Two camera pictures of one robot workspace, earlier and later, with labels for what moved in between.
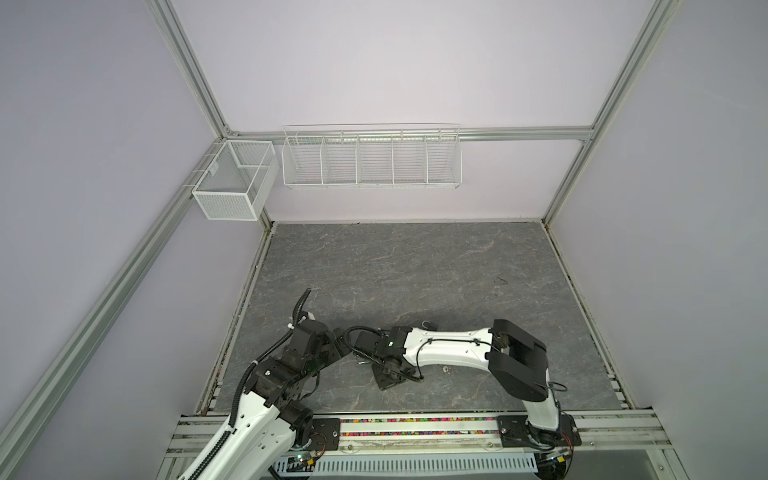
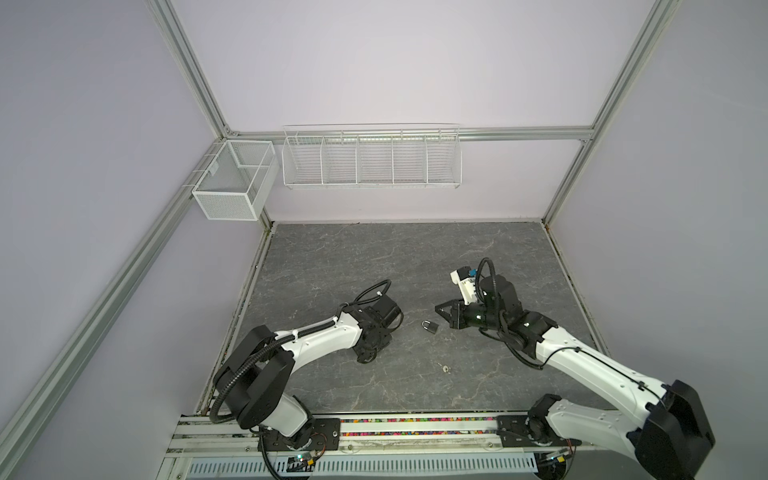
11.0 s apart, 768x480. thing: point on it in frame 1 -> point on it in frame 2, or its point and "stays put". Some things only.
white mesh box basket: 239,181 stays put
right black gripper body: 385,379 -> 470,316
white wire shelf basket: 372,156 stays put
